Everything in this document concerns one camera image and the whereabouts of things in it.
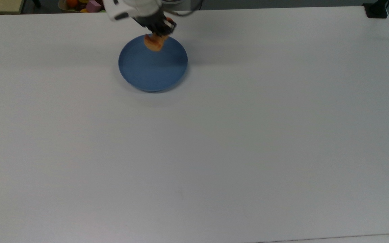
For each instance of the pink toy block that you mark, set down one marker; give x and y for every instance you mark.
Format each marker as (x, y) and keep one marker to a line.
(94, 6)

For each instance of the blue round plate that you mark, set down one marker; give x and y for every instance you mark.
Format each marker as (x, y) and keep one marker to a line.
(154, 69)

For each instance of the orange toy bread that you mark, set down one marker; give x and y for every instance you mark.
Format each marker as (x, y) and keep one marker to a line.
(154, 44)

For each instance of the basket of toy items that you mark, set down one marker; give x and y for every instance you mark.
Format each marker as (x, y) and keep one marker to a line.
(79, 9)

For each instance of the orange toy fruit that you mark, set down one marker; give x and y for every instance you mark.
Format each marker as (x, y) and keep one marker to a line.
(72, 3)

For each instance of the black corner table clamp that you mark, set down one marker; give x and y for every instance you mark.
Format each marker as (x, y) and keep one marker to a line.
(377, 10)

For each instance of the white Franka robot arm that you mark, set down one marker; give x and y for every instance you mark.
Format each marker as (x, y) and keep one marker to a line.
(127, 8)

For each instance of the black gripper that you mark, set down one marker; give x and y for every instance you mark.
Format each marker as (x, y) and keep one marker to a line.
(155, 22)

